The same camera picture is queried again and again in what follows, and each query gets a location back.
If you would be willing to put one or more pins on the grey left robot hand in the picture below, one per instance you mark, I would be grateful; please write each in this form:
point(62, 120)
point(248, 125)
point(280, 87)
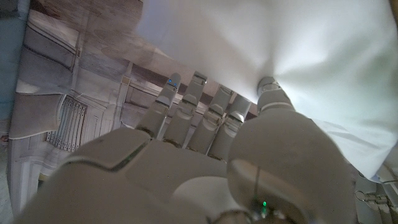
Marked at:
point(377, 193)

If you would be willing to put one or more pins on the printed sofa room backdrop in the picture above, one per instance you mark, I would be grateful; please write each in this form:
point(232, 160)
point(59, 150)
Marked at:
point(77, 93)

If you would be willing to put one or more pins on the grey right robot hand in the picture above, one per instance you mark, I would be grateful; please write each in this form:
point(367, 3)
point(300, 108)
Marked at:
point(174, 180)

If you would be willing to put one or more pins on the white cloth napkin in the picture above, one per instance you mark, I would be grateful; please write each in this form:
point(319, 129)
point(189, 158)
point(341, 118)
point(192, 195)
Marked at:
point(280, 62)

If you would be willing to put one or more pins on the blue-grey rolled backdrop edge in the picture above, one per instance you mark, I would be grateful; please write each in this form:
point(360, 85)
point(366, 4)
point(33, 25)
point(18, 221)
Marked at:
point(9, 62)

